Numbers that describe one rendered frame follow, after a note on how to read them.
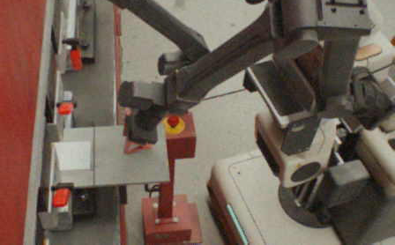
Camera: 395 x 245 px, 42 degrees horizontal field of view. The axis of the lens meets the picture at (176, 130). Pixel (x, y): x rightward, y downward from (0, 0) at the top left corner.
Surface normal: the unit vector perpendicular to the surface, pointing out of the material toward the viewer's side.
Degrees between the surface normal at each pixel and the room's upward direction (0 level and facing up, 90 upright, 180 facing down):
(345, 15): 23
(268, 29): 66
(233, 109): 0
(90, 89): 0
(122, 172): 0
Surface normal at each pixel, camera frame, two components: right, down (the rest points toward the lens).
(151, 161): 0.04, -0.62
